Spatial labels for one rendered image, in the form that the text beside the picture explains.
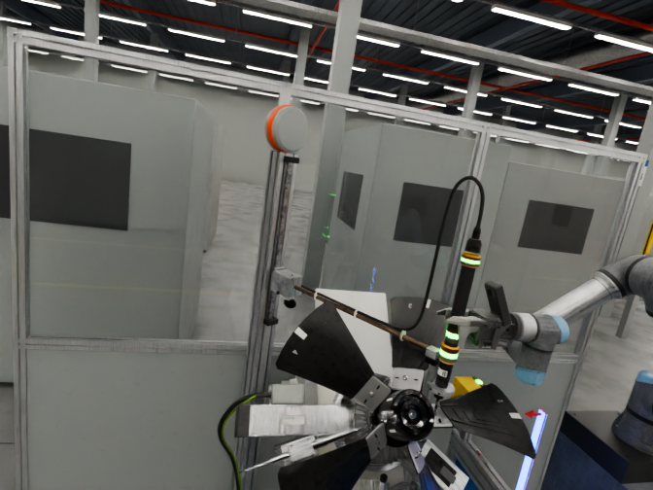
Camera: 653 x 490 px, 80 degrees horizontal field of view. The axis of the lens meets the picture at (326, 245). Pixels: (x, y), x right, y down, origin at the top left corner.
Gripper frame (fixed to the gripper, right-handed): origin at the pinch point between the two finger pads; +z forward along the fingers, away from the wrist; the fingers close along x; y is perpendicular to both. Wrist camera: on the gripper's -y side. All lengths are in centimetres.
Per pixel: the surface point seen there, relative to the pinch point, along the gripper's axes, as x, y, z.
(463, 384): 31, 39, -35
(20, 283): 70, 27, 124
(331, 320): 10.2, 7.9, 26.1
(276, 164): 56, -28, 41
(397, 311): 22.4, 9.0, 1.8
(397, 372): 8.4, 21.5, 5.1
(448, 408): 1.2, 27.6, -8.1
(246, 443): 54, 82, 39
